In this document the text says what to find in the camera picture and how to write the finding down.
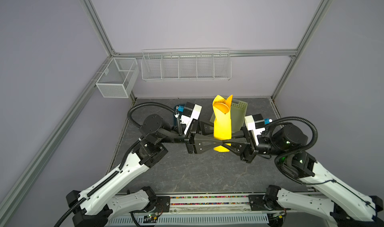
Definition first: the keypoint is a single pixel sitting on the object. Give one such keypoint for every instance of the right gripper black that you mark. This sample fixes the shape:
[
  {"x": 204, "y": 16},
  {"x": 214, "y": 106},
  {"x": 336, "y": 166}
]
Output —
[{"x": 248, "y": 150}]

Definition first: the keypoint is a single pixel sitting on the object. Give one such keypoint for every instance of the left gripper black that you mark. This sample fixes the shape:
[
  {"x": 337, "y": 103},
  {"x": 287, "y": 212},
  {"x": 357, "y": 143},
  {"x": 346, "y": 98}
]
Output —
[{"x": 193, "y": 140}]

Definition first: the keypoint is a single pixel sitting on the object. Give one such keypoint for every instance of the yellow paper napkin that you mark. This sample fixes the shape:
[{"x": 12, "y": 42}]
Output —
[{"x": 224, "y": 123}]

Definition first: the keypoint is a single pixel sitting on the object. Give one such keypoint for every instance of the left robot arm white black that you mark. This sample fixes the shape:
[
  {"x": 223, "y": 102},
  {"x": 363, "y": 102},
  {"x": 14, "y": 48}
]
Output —
[{"x": 96, "y": 205}]

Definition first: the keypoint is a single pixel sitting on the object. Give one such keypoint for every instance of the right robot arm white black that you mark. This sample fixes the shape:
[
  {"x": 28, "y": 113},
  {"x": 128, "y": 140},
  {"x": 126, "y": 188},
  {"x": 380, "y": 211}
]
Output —
[{"x": 287, "y": 141}]

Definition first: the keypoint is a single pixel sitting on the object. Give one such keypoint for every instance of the dark teal plastic tub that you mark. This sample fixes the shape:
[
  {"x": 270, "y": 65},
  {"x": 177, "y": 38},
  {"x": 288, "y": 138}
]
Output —
[{"x": 177, "y": 118}]

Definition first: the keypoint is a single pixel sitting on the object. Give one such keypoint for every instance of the light green perforated basket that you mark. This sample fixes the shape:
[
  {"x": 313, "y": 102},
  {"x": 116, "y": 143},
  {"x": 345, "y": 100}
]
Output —
[{"x": 238, "y": 111}]

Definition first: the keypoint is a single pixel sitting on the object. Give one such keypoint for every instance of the white mesh box basket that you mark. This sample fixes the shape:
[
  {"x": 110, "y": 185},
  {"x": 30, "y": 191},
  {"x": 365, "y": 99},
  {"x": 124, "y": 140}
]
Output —
[{"x": 118, "y": 78}]

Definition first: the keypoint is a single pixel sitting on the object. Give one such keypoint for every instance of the white vent grille strip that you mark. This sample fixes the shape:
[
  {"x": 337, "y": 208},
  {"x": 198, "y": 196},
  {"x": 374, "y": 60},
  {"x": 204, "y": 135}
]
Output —
[{"x": 203, "y": 220}]

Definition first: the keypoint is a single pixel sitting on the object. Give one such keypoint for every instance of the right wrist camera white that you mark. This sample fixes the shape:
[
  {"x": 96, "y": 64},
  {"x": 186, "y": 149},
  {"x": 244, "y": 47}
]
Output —
[{"x": 256, "y": 125}]

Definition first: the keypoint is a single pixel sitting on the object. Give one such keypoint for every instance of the white wire shelf rack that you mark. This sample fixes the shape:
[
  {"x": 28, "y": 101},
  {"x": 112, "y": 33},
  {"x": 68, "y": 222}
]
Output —
[{"x": 186, "y": 64}]

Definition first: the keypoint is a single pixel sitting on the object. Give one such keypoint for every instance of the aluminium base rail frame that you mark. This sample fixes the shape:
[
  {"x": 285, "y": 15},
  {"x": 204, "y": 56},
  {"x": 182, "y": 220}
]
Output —
[{"x": 207, "y": 201}]

